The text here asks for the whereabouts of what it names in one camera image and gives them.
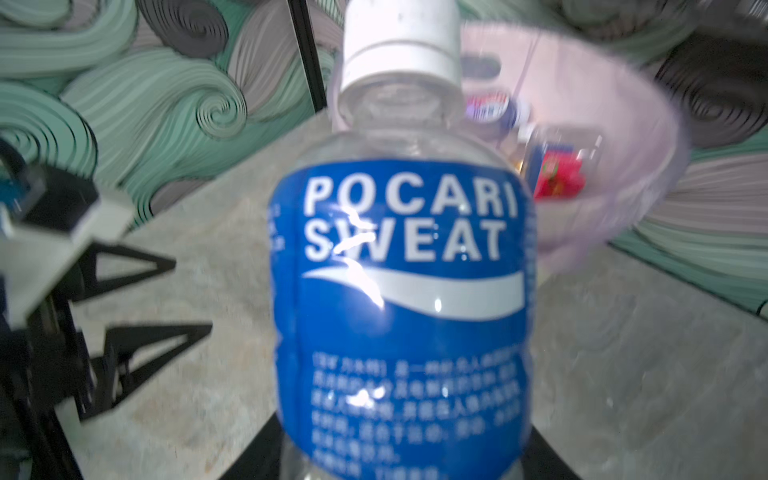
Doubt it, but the clear Ganten bottle white cap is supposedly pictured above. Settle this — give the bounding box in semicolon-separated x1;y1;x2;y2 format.
462;90;531;142

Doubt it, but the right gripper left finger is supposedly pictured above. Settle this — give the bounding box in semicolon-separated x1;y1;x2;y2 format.
220;413;284;480

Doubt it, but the red yellow label bottle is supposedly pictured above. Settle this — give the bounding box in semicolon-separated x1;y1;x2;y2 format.
518;124;605;200

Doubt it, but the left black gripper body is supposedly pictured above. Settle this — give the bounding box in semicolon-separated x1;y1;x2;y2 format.
1;287;96;479

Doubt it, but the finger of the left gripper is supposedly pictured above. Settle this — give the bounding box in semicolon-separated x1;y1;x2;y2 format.
74;242;177;300
74;323;214;421

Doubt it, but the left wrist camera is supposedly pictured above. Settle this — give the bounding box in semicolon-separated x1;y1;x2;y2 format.
1;141;134;330

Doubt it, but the pink plastic bin liner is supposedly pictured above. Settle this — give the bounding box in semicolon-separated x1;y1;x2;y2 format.
326;20;691;274

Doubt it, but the blue label bottle white cap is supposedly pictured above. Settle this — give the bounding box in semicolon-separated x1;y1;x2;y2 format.
267;1;537;479

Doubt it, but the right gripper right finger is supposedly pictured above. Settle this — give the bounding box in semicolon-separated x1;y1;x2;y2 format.
521;427;581;480

